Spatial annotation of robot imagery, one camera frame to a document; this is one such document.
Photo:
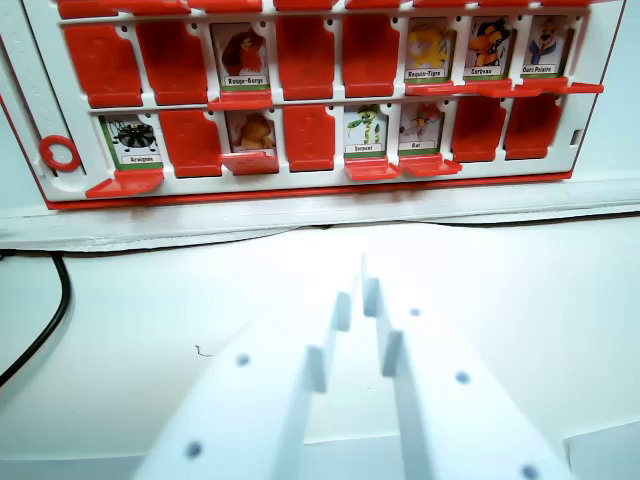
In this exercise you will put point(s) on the red plastic board flap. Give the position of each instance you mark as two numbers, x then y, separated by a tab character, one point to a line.
309	140

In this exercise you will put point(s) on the red and white game board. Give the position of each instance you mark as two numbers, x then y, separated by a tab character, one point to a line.
310	60

